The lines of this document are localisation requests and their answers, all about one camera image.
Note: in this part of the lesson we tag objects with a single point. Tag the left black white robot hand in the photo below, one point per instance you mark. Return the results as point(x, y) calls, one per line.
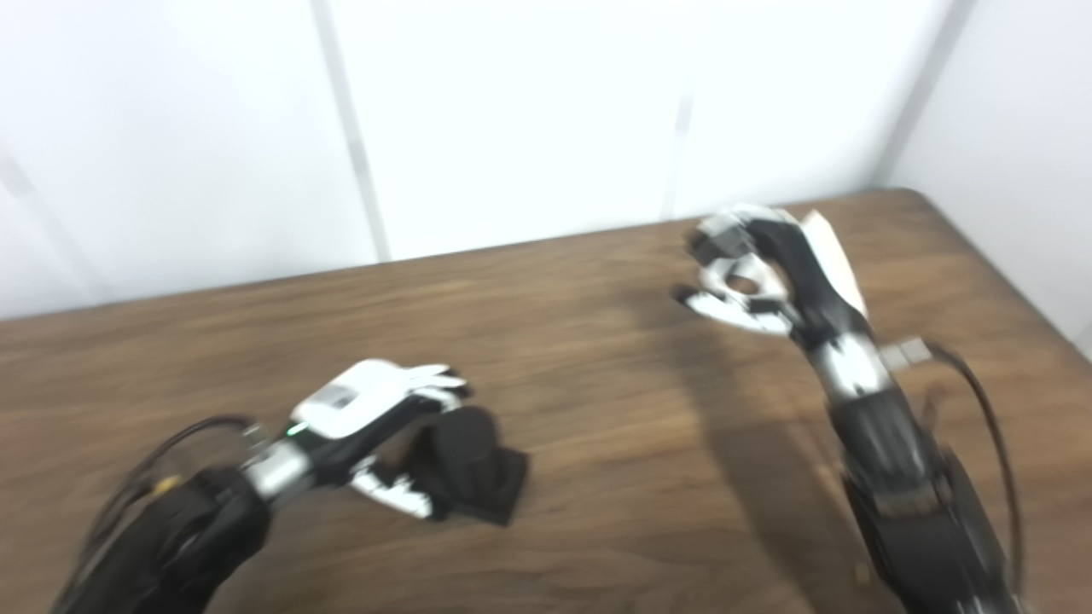
point(358, 401)

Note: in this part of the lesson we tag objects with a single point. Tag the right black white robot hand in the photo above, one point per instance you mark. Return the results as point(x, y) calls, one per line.
point(810, 273)

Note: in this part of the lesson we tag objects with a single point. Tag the white square piece with hole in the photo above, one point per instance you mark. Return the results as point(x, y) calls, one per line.
point(721, 275)

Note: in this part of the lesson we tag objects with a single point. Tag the black cylinder peg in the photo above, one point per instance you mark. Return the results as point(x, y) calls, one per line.
point(478, 469)

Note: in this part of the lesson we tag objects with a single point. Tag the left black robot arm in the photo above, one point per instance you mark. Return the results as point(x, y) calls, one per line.
point(188, 529)

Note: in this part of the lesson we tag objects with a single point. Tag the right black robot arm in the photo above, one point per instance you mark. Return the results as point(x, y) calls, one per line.
point(904, 477)

